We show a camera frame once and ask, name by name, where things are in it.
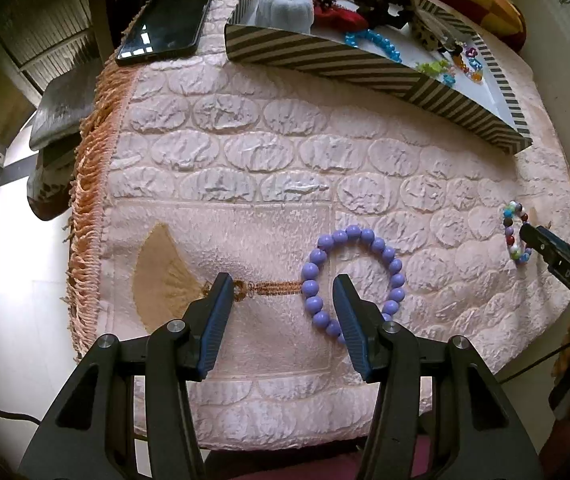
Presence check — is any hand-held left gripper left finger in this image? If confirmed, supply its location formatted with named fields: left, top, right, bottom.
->
left=18, top=272, right=236, bottom=480

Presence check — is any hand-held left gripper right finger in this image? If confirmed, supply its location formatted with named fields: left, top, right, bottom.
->
left=332, top=274, right=546, bottom=480

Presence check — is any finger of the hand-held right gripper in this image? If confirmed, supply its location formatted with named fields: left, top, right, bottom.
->
left=520, top=223, right=570, bottom=313

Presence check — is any multicolour round bead bracelet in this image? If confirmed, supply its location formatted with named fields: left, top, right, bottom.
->
left=502, top=200, right=534, bottom=265

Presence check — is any purple bead bracelet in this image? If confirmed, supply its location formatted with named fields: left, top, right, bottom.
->
left=301, top=225, right=407, bottom=346

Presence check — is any orange glass bead bracelet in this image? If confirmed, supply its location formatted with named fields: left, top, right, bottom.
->
left=447, top=45, right=488, bottom=85

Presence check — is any green star bead bracelet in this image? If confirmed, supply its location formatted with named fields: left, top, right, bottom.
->
left=417, top=57, right=458, bottom=79

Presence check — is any leopard print bow hair clip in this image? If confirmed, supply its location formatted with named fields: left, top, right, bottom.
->
left=365, top=0, right=466, bottom=53

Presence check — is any striped cardboard box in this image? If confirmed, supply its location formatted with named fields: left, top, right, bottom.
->
left=224, top=0, right=533, bottom=156

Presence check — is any black hair tie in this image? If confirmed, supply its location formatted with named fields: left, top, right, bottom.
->
left=356, top=0, right=411, bottom=28

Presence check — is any red bow hair clip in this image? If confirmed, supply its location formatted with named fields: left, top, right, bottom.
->
left=299, top=0, right=368, bottom=28

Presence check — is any pink fringed tablecloth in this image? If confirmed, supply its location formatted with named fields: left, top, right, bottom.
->
left=62, top=0, right=570, bottom=451

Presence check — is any brown patterned seat cushion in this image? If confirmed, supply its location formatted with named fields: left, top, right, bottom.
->
left=26, top=135, right=83, bottom=221

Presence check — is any grey seat cushion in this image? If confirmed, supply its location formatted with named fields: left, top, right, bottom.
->
left=29, top=57, right=103, bottom=151

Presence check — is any black smartphone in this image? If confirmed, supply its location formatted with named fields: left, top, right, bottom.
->
left=115, top=0, right=218, bottom=66

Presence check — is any grey rolled cloth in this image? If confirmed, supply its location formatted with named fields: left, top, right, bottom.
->
left=255, top=0, right=314, bottom=35

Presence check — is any thin black cable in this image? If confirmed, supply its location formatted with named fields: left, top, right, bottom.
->
left=500, top=342, right=570, bottom=383

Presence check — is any thick black cable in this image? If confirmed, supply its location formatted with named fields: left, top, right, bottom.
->
left=0, top=402, right=41, bottom=425

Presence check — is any blue bead bracelet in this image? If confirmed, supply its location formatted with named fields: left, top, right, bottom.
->
left=344, top=29, right=403, bottom=63

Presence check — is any dark wooden chair frame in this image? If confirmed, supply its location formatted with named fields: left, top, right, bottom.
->
left=85, top=0, right=136, bottom=61

